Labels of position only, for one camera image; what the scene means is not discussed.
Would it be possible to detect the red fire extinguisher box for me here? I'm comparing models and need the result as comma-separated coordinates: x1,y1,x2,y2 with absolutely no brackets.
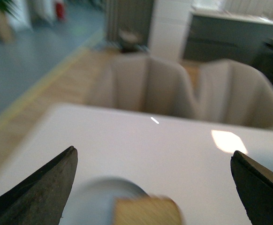
55,1,65,21

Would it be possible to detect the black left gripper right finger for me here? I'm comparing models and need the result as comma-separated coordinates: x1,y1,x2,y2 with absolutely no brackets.
230,150,273,225

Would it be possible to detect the white drawer cabinet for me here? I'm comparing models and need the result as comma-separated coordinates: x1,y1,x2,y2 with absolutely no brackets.
148,0,193,62

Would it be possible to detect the beige chair on left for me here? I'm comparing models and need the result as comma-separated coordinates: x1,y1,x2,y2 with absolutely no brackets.
84,52,198,119

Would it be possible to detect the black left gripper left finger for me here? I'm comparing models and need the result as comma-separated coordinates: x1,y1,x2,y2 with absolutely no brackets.
0,146,78,225

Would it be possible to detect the grey curtain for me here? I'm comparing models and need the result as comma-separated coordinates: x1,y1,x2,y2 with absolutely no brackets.
105,0,154,47

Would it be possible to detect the potted plant in gold pot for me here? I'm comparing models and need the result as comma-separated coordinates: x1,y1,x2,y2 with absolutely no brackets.
0,0,16,43

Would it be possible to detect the dark grey kitchen counter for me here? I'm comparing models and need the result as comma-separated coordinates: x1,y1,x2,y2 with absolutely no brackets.
183,9,273,64

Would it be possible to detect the woven striped basket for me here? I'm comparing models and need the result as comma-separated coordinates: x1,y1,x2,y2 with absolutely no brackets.
118,29,147,53

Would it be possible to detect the beige chair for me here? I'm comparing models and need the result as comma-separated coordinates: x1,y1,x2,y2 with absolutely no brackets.
195,59,273,128
84,52,198,119

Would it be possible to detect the light blue ceramic plate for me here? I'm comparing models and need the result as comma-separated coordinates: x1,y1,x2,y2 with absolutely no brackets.
59,177,147,225

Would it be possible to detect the brown bread slice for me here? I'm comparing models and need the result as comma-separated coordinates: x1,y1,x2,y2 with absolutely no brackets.
112,196,183,225

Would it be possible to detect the beige chair on right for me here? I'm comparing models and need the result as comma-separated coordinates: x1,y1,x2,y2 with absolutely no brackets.
195,59,273,128

